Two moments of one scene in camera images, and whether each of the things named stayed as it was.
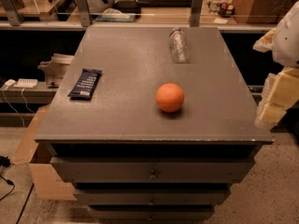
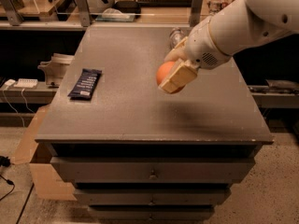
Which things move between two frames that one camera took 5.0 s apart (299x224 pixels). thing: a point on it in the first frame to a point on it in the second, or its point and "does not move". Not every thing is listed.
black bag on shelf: x=129 y=7 does not move
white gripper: x=288 y=37 to x=203 y=46
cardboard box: x=48 y=181 does not move
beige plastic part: x=54 y=68 does not move
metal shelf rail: x=11 y=18 does not move
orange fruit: x=169 y=97 to x=163 y=71
